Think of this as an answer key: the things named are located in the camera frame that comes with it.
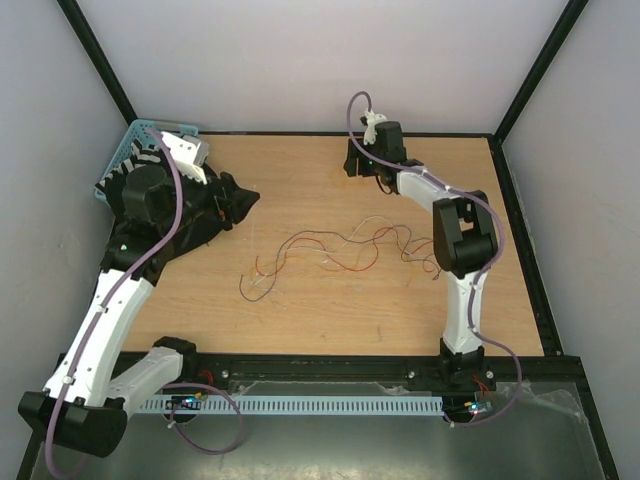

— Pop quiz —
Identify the light blue slotted cable duct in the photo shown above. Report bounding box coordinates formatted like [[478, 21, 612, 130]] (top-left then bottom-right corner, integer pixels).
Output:
[[138, 394, 442, 417]]

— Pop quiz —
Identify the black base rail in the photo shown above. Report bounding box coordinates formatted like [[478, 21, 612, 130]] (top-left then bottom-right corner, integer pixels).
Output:
[[54, 352, 499, 394]]

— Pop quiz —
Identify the white wire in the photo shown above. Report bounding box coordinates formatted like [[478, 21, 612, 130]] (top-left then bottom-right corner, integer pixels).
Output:
[[249, 214, 401, 296]]

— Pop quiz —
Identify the dark brown wire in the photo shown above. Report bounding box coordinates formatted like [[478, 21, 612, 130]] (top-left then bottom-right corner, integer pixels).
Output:
[[238, 224, 444, 302]]

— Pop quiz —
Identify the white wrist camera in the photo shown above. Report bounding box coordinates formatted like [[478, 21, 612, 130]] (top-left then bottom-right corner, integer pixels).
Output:
[[360, 110, 387, 145], [161, 131, 209, 184]]

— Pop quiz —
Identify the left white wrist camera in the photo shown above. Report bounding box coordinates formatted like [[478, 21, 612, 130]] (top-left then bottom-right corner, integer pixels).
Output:
[[161, 131, 209, 184]]

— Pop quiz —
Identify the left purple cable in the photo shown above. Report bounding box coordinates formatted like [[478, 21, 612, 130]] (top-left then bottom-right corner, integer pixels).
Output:
[[44, 127, 245, 476]]

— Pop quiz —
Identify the purple cable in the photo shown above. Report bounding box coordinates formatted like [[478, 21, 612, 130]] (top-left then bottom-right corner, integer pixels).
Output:
[[347, 91, 525, 429], [44, 127, 245, 476]]

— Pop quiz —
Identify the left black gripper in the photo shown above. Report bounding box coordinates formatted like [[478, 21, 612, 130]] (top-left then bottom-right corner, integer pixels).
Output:
[[158, 165, 258, 237]]

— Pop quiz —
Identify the red wire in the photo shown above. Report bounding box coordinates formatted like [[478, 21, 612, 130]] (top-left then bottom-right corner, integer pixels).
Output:
[[254, 227, 444, 275]]

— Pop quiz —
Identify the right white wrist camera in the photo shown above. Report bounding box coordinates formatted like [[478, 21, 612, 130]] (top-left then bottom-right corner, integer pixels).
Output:
[[360, 110, 387, 145]]

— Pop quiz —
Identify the blue plastic basket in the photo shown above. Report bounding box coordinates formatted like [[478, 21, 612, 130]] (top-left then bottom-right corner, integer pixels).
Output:
[[99, 119, 199, 184]]

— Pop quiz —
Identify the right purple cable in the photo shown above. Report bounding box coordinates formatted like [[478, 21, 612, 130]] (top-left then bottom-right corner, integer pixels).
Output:
[[347, 91, 525, 429]]

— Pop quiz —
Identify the black white striped cloth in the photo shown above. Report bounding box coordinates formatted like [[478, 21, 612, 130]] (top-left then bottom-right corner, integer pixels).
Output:
[[95, 139, 161, 200]]

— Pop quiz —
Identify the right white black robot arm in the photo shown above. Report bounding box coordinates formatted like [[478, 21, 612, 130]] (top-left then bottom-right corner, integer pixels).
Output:
[[344, 113, 499, 389]]

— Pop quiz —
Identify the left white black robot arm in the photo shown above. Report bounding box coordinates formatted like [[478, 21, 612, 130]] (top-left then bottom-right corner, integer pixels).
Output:
[[18, 165, 260, 458]]

